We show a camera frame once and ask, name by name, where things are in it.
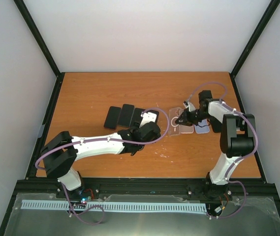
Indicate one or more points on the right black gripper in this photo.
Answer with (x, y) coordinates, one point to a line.
(185, 118)

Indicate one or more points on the pink phone case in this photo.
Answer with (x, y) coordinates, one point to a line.
(184, 129)

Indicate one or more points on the clear magsafe phone case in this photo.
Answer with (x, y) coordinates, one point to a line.
(174, 129)

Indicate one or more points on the black phone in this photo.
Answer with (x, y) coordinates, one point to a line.
(126, 115)
(153, 112)

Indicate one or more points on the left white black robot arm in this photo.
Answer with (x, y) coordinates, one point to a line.
(62, 151)

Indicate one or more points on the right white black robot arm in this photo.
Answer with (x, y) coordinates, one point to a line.
(238, 138)

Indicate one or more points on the empty black phone case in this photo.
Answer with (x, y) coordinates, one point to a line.
(215, 124)

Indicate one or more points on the phone with maroon edge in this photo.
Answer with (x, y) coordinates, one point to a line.
(112, 117)

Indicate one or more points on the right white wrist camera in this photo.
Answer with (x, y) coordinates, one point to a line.
(189, 106)

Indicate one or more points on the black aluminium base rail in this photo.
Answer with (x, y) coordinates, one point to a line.
(193, 189)

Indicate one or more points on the right black frame post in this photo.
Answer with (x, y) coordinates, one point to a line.
(264, 20)

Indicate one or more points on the black frame post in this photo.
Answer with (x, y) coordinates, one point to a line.
(26, 15)
(264, 20)

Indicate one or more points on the light blue slotted cable duct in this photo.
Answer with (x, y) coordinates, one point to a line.
(124, 207)

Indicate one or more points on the left black frame post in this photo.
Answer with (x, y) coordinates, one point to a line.
(26, 15)

